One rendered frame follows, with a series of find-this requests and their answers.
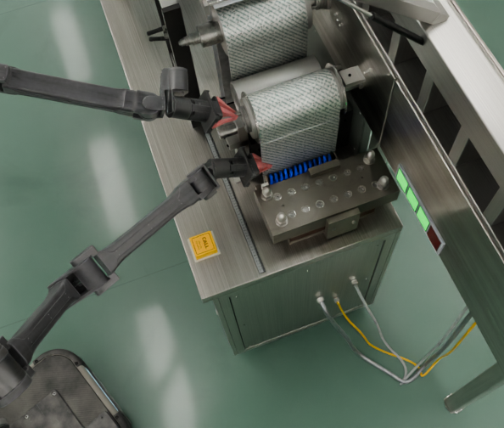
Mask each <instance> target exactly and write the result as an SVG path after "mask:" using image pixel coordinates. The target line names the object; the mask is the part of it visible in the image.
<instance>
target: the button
mask: <svg viewBox="0 0 504 428"><path fill-rule="evenodd" d="M189 240H190V243H191V246H192V247H193V252H194V255H195V257H196V259H197V260H198V259H200V258H203V257H206V256H209V255H212V254H215V253H217V252H218V250H217V248H216V244H215V241H214V239H213V237H212V234H211V231H208V232H205V233H202V234H199V235H196V236H193V237H191V238H189Z"/></svg>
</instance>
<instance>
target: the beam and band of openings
mask: <svg viewBox="0 0 504 428"><path fill-rule="evenodd" d="M439 1H440V2H441V4H442V5H443V7H444V8H445V10H446V12H447V13H448V15H449V16H450V17H449V18H448V19H447V20H446V21H443V22H440V23H438V24H435V25H431V24H429V23H426V22H422V21H420V20H415V19H412V18H409V17H406V16H403V15H400V14H396V13H392V12H389V11H387V10H383V9H380V8H376V7H373V6H370V5H367V4H365V3H359V2H357V1H353V0H351V2H352V3H353V4H355V5H357V6H359V7H361V8H363V9H365V10H366V11H368V12H370V13H371V12H375V13H377V14H379V15H381V16H383V17H384V18H386V19H388V20H391V21H393V22H395V23H396V24H397V25H400V26H402V27H404V28H406V29H407V30H409V31H412V32H414V33H416V34H417V35H419V36H420V37H422V38H423V40H424V43H423V45H420V44H418V43H416V42H414V41H412V40H410V39H408V38H406V37H403V36H402V35H400V34H398V33H396V32H394V31H392V30H390V29H388V28H386V27H384V26H382V25H380V24H378V23H376V22H374V21H372V20H370V19H369V18H368V16H367V15H365V14H363V13H361V12H359V11H357V12H358V13H359V15H360V16H361V18H362V20H363V21H364V23H365V25H366V26H367V29H368V30H369V31H370V33H371V35H372V37H373V39H374V40H375V42H376V43H377V45H378V47H379V48H380V50H381V52H382V53H383V55H384V57H385V58H386V60H387V61H388V63H389V65H390V67H391V69H392V70H393V72H394V73H395V75H396V77H397V79H398V80H399V82H400V84H401V86H402V87H403V88H404V90H405V92H406V94H407V96H408V97H409V99H410V100H411V102H412V104H413V105H414V107H415V109H416V110H417V113H418V114H419V115H420V117H421V119H422V120H423V123H424V124H425V126H426V128H427V129H428V131H429V132H430V134H431V136H432V137H433V139H434V141H435V142H436V144H437V145H438V147H439V149H440V151H441V153H442V154H443V156H444V157H445V159H446V161H447V163H448V164H449V166H450V168H451V170H452V171H453V172H454V174H455V176H456V178H457V180H458V181H459V183H460V184H461V185H462V188H463V189H464V191H465V193H466V194H467V196H468V198H469V199H470V201H471V203H472V204H473V207H474V208H475V210H476V212H477V213H478V214H479V216H480V218H481V220H482V221H483V223H484V225H485V226H486V228H487V229H488V231H489V233H490V235H491V237H492V238H493V240H494V241H495V242H496V245H497V247H498V248H499V250H500V252H501V253H502V255H503V256H504V83H503V81H502V80H501V78H500V77H499V76H498V75H497V73H496V71H495V70H494V68H493V67H492V65H491V64H490V62H489V61H488V59H487V58H486V57H485V56H484V54H483V53H482V51H481V50H480V48H479V46H478V45H477V43H476V42H475V41H474V40H473V38H472V37H471V35H470V34H469V32H468V31H467V29H466V28H465V26H464V25H463V23H462V22H461V21H460V20H459V18H458V17H457V15H456V13H455V12H454V11H453V9H452V8H451V6H450V4H449V3H448V2H447V1H446V0H439Z"/></svg>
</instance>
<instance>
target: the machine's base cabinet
mask: <svg viewBox="0 0 504 428"><path fill-rule="evenodd" d="M400 232H401V231H400ZM400 232H397V233H395V234H391V235H388V236H386V237H383V238H381V239H377V240H374V241H372V242H370V243H367V244H364V245H361V246H358V247H356V248H353V249H351V250H348V251H344V252H342V253H339V254H337V255H335V256H330V257H328V258H326V259H323V260H321V261H318V262H314V263H312V264H309V265H307V266H304V267H301V268H298V269H295V270H293V271H291V272H288V273H284V274H282V275H279V276H277V277H274V278H272V279H268V280H266V281H263V282H260V283H258V284H254V285H251V286H249V287H247V288H244V289H241V290H238V291H235V292H233V293H231V294H228V295H225V296H222V297H219V298H216V299H214V300H212V301H213V302H214V305H215V308H216V314H217V315H218V316H219V318H220V320H221V324H222V327H223V329H224V331H225V333H226V336H227V339H228V341H229V344H230V346H231V348H232V351H233V354H234V356H236V355H238V354H239V353H242V352H246V351H248V350H251V349H253V348H256V347H258V346H262V345H265V344H266V343H269V342H272V341H275V340H278V339H280V338H283V337H285V336H287V335H292V334H293V333H296V332H299V331H301V330H303V329H307V328H310V327H311V326H314V325H317V324H320V323H323V322H325V321H328V318H327V316H326V315H325V313H324V311H323V310H322V307H321V305H320V304H318V303H317V301H316V299H317V298H319V297H324V300H325V302H324V303H325V305H326V307H327V309H328V311H329V312H330V314H331V316H332V317H333V318H337V317H338V316H341V315H343V313H342V312H341V311H340V309H339V306H338V304H337V303H335V302H334V299H335V298H336V297H337V298H339V300H340V302H339V304H340V306H341V307H342V309H343V310H344V313H350V312H352V311H355V310H357V309H359V308H362V307H364V304H363V302H362V301H361V298H360V297H359V295H358V293H357V291H356V288H355V286H353V285H352V283H351V281H352V280H357V282H358V285H357V286H358V288H359V290H360V292H361V294H362V296H363V298H364V300H365V302H366V303H367V305H371V304H373V302H374V299H375V296H376V294H377V292H378V288H379V286H380V284H381V282H382V279H383V277H384V273H385V271H386V268H387V266H388V264H389V260H390V258H391V256H392V253H393V251H394V248H395V245H396V243H397V240H398V238H399V236H400Z"/></svg>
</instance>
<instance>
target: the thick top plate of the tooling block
mask: <svg viewBox="0 0 504 428"><path fill-rule="evenodd" d="M372 150H373V151H374V153H375V162H374V163H373V164H371V165H368V164H366V163H365V162H364V161H363V157H364V155H365V153H366V152H363V153H360V154H358V155H353V156H351V157H349V158H346V159H343V160H339V164H340V168H338V169H335V170H332V171H330V172H326V173H323V174H321V175H318V176H315V177H310V175H309V173H308V172H305V173H302V174H300V175H298V176H295V177H291V178H288V179H285V180H283V181H281V182H278V183H274V184H271V185H269V188H270V189H271V190H272V193H273V197H272V199H271V200H268V201H265V200H263V199H262V198H261V197H260V194H261V191H262V189H257V190H255V201H256V203H257V205H258V207H259V210H260V214H261V215H262V217H263V220H264V222H265V225H266V227H267V230H268V232H269V234H270V236H271V239H272V242H273V244H276V243H278V242H281V241H284V240H286V239H290V238H293V237H295V236H298V235H300V234H304V233H307V232H309V231H311V230H314V229H317V228H320V227H323V226H326V219H327V218H330V217H333V216H336V215H338V214H341V213H343V212H346V211H350V210H352V209H355V208H357V207H358V209H359V211H360V213H362V212H364V211H368V210H371V209H372V208H375V207H378V206H382V205H384V204H387V203H389V202H392V201H394V200H397V199H398V196H399V193H400V189H399V187H398V185H397V183H396V182H395V180H394V178H393V176H392V174H391V172H390V171H389V168H388V167H387V165H386V163H385V162H384V159H383V157H382V156H381V154H380V152H379V151H378V148H375V149H372ZM382 176H386V177H388V179H389V188H388V189H387V190H385V191H383V190H379V189H378V187H377V182H378V180H379V179H380V178H381V177H382ZM279 212H283V213H284V214H285V215H286V216H287V219H288V224H287V225H286V226H285V227H278V226H277V225H276V222H275V221H276V218H277V214H278V213H279Z"/></svg>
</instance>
